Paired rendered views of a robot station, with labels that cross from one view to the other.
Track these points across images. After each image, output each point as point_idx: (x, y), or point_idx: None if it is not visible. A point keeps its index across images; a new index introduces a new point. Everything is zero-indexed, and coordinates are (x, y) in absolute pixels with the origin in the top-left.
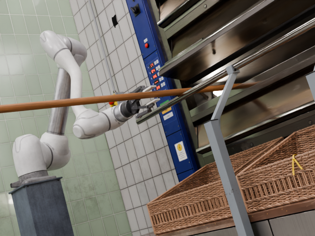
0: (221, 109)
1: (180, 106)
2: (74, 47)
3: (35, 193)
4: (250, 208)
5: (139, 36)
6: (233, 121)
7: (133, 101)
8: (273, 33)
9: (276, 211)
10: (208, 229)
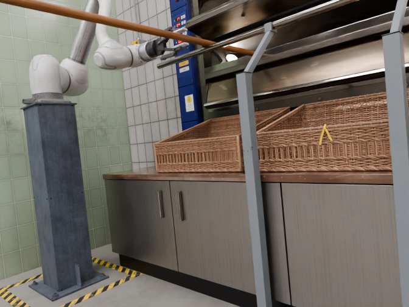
0: (255, 64)
1: (197, 62)
2: None
3: (47, 112)
4: (260, 167)
5: None
6: None
7: (160, 42)
8: (302, 8)
9: (293, 176)
10: (213, 178)
